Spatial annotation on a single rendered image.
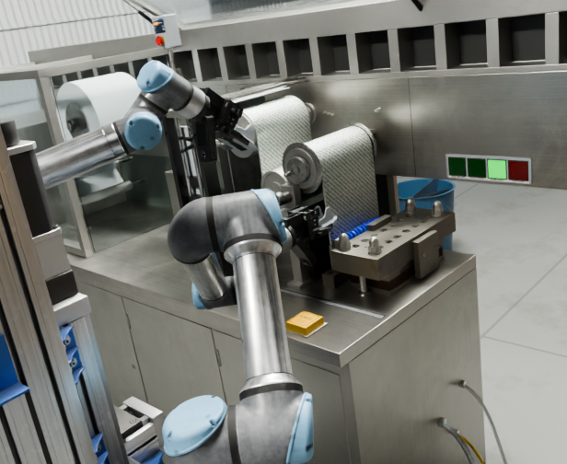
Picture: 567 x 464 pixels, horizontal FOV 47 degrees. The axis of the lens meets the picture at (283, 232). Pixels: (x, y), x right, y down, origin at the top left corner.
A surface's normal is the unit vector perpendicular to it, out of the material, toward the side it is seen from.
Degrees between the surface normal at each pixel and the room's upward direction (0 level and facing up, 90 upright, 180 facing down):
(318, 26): 90
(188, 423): 8
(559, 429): 0
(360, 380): 90
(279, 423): 43
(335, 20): 90
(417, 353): 90
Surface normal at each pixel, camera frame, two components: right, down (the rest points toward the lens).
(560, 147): -0.68, 0.33
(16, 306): 0.73, 0.12
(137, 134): 0.24, 0.29
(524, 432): -0.14, -0.93
